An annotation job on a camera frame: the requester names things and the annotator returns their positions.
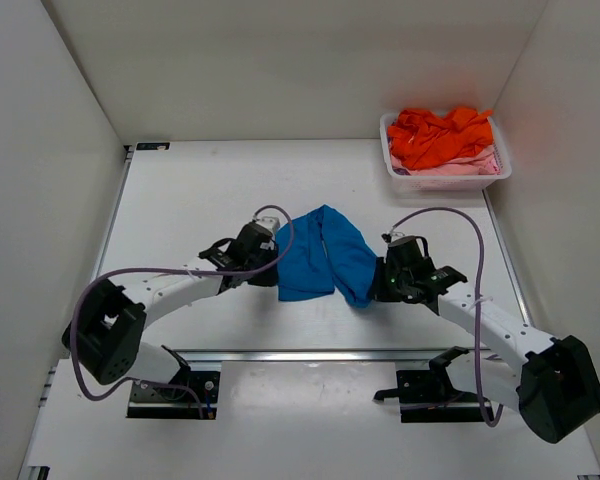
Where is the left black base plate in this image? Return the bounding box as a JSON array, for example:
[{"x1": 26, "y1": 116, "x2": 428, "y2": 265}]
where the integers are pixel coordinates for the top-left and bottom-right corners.
[{"x1": 126, "y1": 363, "x2": 221, "y2": 421}]

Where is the aluminium table rail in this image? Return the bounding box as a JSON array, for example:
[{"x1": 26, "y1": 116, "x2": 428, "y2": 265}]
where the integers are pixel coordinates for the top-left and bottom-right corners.
[{"x1": 169, "y1": 347, "x2": 511, "y2": 363}]

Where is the pink t shirt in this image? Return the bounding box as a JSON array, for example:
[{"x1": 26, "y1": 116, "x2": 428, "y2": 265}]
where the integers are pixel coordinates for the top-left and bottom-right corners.
[{"x1": 390, "y1": 145, "x2": 501, "y2": 176}]

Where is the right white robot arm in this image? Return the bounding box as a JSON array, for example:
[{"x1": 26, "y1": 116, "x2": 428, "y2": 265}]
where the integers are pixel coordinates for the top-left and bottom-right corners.
[{"x1": 369, "y1": 234, "x2": 600, "y2": 444}]

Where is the blue t shirt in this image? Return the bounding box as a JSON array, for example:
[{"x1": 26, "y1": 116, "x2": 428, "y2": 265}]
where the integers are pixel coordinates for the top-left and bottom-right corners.
[{"x1": 276, "y1": 205, "x2": 376, "y2": 308}]

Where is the black label sticker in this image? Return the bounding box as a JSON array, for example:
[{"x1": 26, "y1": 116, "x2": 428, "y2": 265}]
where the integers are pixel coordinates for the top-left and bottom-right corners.
[{"x1": 135, "y1": 142, "x2": 170, "y2": 151}]

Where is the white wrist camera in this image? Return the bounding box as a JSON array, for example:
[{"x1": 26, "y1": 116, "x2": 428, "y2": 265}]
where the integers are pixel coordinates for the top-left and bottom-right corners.
[
  {"x1": 253, "y1": 215, "x2": 281, "y2": 238},
  {"x1": 381, "y1": 230, "x2": 404, "y2": 244}
]

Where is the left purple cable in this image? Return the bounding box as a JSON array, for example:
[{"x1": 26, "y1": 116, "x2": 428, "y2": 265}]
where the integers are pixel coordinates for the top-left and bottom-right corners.
[{"x1": 67, "y1": 204, "x2": 296, "y2": 420}]

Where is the white plastic basket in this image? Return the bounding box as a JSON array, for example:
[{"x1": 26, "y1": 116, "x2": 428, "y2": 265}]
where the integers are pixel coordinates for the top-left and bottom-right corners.
[{"x1": 379, "y1": 111, "x2": 512, "y2": 196}]

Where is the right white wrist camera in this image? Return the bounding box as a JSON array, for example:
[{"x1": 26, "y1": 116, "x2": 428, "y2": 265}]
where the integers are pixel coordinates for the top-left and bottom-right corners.
[{"x1": 381, "y1": 230, "x2": 404, "y2": 244}]

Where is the orange t shirt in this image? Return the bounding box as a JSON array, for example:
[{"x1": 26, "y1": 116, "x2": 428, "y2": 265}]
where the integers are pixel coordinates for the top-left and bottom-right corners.
[{"x1": 387, "y1": 106, "x2": 494, "y2": 171}]

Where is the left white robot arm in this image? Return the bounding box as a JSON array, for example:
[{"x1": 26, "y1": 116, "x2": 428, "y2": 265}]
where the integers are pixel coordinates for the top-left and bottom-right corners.
[{"x1": 63, "y1": 217, "x2": 280, "y2": 390}]

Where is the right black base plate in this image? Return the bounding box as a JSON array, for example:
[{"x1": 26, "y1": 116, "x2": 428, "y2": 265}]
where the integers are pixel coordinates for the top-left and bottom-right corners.
[{"x1": 396, "y1": 370, "x2": 483, "y2": 424}]

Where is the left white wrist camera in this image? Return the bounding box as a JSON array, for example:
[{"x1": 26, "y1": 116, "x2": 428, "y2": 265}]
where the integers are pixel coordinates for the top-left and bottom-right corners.
[{"x1": 253, "y1": 215, "x2": 281, "y2": 238}]

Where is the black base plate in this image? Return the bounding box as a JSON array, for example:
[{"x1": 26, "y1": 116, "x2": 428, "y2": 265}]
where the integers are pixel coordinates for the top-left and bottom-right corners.
[
  {"x1": 126, "y1": 363, "x2": 221, "y2": 421},
  {"x1": 396, "y1": 370, "x2": 483, "y2": 424}
]

